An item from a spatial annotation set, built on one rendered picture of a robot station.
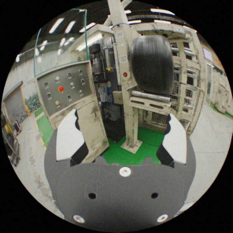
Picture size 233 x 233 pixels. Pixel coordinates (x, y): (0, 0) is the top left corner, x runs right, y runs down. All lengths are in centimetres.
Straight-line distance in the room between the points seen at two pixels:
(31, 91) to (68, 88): 832
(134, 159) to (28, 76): 950
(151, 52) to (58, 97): 75
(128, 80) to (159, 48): 46
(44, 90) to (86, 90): 44
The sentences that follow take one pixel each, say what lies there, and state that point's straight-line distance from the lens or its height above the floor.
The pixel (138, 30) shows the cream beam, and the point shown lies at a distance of 114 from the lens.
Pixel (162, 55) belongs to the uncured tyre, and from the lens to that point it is 51.
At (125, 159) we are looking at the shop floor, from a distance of 126.
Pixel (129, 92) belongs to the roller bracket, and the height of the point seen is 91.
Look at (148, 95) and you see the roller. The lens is 67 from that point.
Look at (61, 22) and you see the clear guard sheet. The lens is 106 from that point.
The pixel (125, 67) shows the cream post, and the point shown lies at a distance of 81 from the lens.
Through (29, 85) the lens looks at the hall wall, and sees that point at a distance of 908.
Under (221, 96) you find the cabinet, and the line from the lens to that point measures 501.
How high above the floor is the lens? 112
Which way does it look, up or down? 32 degrees down
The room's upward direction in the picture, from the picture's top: 8 degrees counter-clockwise
